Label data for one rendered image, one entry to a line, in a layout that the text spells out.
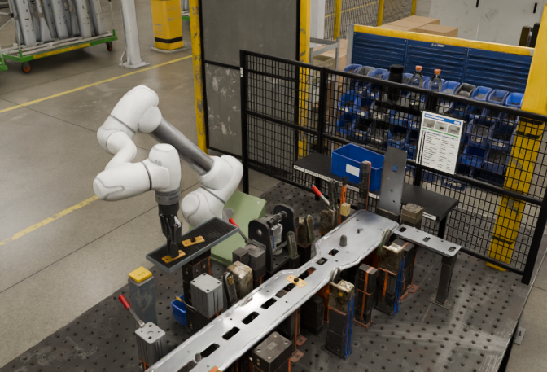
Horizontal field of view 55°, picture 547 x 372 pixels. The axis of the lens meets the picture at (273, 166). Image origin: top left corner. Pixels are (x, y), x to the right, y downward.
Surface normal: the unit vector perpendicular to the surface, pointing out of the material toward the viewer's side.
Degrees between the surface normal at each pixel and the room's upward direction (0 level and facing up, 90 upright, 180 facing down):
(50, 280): 0
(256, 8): 90
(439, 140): 90
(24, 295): 0
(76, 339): 0
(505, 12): 90
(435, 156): 90
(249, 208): 42
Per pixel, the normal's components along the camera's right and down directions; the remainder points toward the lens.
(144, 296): 0.77, 0.29
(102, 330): 0.00, -0.90
